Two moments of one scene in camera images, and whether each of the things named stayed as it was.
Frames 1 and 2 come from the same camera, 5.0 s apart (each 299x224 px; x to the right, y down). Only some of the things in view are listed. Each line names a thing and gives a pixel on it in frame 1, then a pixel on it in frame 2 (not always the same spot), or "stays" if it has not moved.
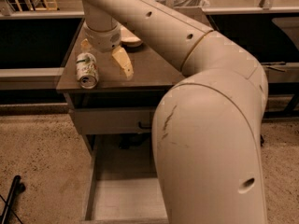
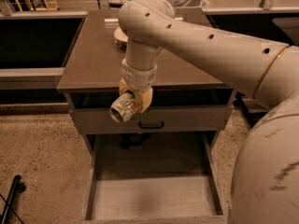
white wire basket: [190, 0] stays
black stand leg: [17, 188] stays
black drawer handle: [144, 127] stays
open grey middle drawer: [124, 183] stays
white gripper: [103, 40] → [137, 77]
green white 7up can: [87, 70] → [124, 108]
